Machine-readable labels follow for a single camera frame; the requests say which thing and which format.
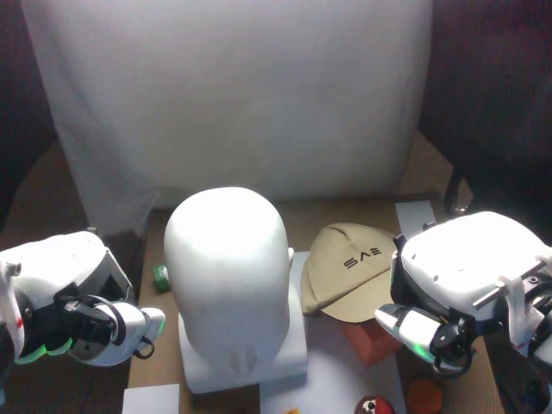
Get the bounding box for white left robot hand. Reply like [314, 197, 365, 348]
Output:
[0, 231, 167, 367]

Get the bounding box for beige baseball cap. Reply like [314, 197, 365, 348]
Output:
[300, 222, 400, 323]

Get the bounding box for white foam mannequin head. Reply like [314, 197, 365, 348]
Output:
[163, 185, 297, 376]

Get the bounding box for red apple toy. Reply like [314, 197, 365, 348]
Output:
[354, 395, 396, 414]

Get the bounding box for green number block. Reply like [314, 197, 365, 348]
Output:
[153, 263, 171, 292]

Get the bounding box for small white card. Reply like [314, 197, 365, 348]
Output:
[122, 383, 180, 414]
[395, 200, 437, 238]

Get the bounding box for white backdrop cloth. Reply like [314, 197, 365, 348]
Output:
[21, 0, 435, 236]

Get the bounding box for brown cardboard sheet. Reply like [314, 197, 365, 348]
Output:
[0, 129, 497, 414]

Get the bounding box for large white paper sheet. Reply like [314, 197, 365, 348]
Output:
[257, 331, 409, 414]

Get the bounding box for orange square block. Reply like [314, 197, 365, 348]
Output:
[342, 321, 400, 367]

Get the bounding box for orange hexagon block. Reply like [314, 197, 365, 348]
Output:
[407, 379, 444, 414]

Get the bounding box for black metal stand part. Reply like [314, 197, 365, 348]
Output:
[442, 166, 474, 216]

